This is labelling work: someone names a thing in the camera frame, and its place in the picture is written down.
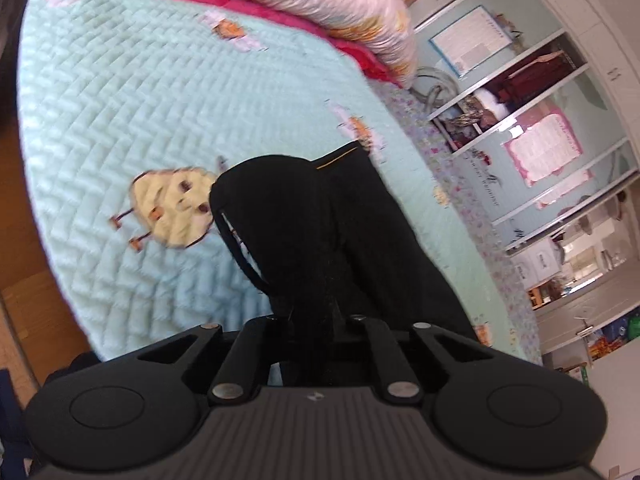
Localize mint bee-print quilted bedspread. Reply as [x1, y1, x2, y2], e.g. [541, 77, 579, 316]
[15, 0, 543, 386]

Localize colourful hanging bags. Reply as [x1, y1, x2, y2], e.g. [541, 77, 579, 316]
[587, 310, 640, 361]

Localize pile of patterned clothes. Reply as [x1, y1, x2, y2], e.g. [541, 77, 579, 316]
[432, 100, 496, 151]

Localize light blue sliding-door wardrobe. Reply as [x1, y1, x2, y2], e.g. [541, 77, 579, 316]
[412, 0, 640, 261]

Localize white door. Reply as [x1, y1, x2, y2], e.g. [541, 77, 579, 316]
[535, 280, 640, 356]

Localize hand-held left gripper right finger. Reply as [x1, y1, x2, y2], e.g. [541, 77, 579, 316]
[335, 314, 496, 406]

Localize purple floral bed sheet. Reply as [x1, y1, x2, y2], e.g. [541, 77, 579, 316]
[372, 80, 546, 366]

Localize white drawer cabinet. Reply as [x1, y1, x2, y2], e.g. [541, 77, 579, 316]
[510, 237, 563, 291]

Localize blue framed chart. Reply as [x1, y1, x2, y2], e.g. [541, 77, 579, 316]
[429, 5, 515, 78]

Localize red hanging clothes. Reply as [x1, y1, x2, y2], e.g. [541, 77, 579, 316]
[500, 47, 576, 103]

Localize black yellow-striped fleece pants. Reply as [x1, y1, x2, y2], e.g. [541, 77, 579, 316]
[209, 142, 481, 388]

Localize pink bordered poster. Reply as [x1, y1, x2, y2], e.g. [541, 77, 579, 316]
[502, 110, 586, 188]

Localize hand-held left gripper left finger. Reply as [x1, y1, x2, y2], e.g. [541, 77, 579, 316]
[137, 315, 293, 406]

